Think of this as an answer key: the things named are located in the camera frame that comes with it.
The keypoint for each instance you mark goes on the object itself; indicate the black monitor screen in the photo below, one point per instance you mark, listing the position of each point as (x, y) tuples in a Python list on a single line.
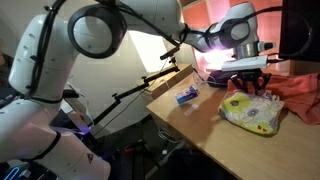
[(300, 30)]

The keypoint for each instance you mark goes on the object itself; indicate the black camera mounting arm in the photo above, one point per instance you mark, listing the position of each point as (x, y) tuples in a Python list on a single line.
[(119, 97)]

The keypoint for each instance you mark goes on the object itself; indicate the orange towel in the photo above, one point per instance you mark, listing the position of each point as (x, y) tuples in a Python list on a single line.
[(300, 94)]

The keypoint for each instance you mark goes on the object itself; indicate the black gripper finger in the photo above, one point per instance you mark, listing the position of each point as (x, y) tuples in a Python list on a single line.
[(241, 86), (259, 88)]

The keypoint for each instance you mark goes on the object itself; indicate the blue band-aid box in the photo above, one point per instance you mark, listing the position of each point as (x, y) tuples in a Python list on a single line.
[(187, 94)]

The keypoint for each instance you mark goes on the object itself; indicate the single adhesive bandage strip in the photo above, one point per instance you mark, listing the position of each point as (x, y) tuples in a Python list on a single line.
[(191, 110)]

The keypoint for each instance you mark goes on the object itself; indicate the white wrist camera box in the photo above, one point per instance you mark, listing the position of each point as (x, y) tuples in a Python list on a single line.
[(256, 62)]

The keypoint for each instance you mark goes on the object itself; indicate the floral cosmetic pouch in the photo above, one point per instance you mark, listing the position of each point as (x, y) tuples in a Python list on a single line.
[(257, 114)]

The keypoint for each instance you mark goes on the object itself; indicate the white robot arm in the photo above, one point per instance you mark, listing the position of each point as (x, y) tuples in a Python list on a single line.
[(50, 47)]

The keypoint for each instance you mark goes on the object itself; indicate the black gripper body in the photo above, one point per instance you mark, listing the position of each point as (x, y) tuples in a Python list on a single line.
[(251, 76)]

